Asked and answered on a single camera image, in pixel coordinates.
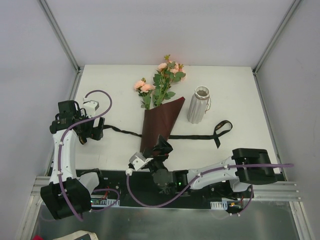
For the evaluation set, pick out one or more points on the black ribbon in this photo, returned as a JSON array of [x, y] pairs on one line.
[[215, 136]]

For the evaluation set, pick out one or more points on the aluminium frame post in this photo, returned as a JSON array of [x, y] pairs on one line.
[[276, 35], [59, 34]]

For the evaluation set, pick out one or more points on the left white cable duct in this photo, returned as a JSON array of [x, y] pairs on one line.
[[103, 203]]

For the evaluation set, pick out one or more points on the left aluminium frame post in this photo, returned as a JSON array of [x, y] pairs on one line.
[[59, 34]]

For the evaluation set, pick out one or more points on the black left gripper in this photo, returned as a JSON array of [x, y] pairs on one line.
[[95, 129]]

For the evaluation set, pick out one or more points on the aluminium front rail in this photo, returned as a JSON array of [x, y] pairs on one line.
[[281, 191]]

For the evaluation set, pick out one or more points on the pink flower tall bunch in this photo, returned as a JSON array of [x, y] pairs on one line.
[[168, 73]]

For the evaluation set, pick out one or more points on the white ribbed ceramic vase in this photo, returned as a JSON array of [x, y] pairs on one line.
[[200, 103]]

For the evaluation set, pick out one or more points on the right aluminium frame post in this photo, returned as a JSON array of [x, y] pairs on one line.
[[276, 35]]

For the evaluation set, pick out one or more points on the right white cable duct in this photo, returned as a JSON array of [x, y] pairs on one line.
[[219, 205]]

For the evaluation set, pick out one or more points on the red object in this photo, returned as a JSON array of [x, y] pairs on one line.
[[37, 237]]

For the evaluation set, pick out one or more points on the pink flower small bunch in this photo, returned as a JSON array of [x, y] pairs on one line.
[[145, 92]]

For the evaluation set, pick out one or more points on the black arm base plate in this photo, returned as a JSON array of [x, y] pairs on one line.
[[144, 189]]

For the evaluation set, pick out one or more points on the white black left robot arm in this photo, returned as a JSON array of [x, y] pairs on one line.
[[67, 194]]

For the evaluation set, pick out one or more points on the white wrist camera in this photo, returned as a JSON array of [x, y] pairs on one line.
[[90, 107], [138, 161]]

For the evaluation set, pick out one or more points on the white tote bag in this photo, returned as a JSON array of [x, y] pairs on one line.
[[79, 235]]

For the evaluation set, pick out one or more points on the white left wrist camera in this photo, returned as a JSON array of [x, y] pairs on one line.
[[90, 107]]

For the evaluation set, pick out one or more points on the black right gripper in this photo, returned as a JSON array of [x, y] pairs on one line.
[[155, 154]]

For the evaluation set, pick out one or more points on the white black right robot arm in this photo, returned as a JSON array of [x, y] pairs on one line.
[[246, 166]]

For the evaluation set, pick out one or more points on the brown wrapping paper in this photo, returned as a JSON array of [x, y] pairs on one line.
[[159, 121]]

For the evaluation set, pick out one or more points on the white cable duct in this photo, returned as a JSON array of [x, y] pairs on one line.
[[103, 203], [219, 205]]

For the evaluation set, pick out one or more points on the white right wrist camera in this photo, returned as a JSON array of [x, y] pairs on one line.
[[138, 161]]

